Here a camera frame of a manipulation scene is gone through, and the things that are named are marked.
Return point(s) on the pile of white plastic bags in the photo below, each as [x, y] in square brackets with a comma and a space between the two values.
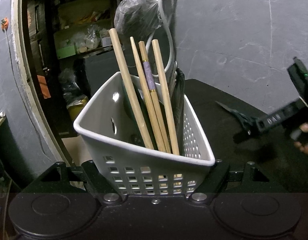
[87, 38]

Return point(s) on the green box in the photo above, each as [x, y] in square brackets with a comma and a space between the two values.
[66, 51]

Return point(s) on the orange sheet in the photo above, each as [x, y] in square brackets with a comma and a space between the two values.
[43, 86]

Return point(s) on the steel fork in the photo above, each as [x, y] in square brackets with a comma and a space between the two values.
[172, 77]

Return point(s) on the black plastic bag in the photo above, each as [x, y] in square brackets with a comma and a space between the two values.
[68, 87]

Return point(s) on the wooden door frame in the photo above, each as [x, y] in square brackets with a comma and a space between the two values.
[20, 55]

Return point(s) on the plain wooden chopstick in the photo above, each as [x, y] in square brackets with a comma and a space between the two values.
[164, 92]
[130, 85]

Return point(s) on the person's right hand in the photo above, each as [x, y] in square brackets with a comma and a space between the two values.
[306, 127]

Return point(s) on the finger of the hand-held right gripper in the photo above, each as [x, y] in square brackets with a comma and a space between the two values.
[269, 122]

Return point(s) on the clear bag with dark contents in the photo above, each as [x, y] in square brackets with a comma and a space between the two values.
[137, 12]

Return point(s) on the white perforated utensil basket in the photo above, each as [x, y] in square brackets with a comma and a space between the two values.
[93, 145]

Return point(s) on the orange wall hook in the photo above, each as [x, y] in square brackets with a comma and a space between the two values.
[4, 23]

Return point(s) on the purple-banded wooden chopstick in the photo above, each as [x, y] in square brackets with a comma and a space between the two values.
[149, 73]
[142, 80]

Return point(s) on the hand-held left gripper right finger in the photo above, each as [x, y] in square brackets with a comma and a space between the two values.
[214, 177]

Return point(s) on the storage shelf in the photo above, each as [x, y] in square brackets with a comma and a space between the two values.
[78, 5]

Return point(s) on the grey cabinet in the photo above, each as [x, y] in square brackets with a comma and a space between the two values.
[101, 67]

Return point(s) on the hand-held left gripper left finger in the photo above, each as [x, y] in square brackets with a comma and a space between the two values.
[93, 177]

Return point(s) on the yellow plastic container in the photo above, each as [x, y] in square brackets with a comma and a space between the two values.
[77, 108]

